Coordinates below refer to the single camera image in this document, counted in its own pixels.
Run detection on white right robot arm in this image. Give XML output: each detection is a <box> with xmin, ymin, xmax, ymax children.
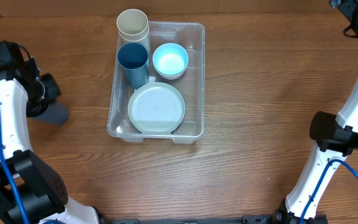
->
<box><xmin>264</xmin><ymin>0</ymin><xmax>358</xmax><ymax>223</ymax></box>

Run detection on grey bowl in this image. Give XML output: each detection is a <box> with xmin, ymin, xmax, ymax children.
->
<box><xmin>157</xmin><ymin>70</ymin><xmax>185</xmax><ymax>80</ymax></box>

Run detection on dark blue cup front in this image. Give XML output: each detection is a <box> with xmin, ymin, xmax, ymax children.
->
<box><xmin>34</xmin><ymin>101</ymin><xmax>69</xmax><ymax>126</ymax></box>

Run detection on grey plate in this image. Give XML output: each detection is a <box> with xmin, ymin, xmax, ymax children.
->
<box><xmin>127</xmin><ymin>82</ymin><xmax>186</xmax><ymax>133</ymax></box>

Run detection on dark blue cup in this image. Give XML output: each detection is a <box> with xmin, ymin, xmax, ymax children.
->
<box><xmin>34</xmin><ymin>101</ymin><xmax>69</xmax><ymax>126</ymax></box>
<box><xmin>117</xmin><ymin>42</ymin><xmax>149</xmax><ymax>89</ymax></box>

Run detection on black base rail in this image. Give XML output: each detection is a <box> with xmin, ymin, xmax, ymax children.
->
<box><xmin>98</xmin><ymin>214</ymin><xmax>328</xmax><ymax>224</ymax></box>

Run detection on light blue bowl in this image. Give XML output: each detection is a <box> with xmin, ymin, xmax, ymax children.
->
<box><xmin>152</xmin><ymin>43</ymin><xmax>189</xmax><ymax>75</ymax></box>

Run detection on clear plastic storage bin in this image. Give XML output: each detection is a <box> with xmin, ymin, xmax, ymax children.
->
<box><xmin>106</xmin><ymin>21</ymin><xmax>206</xmax><ymax>145</ymax></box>

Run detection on beige cup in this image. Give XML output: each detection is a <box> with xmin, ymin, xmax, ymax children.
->
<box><xmin>116</xmin><ymin>9</ymin><xmax>149</xmax><ymax>42</ymax></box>
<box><xmin>119</xmin><ymin>26</ymin><xmax>150</xmax><ymax>53</ymax></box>

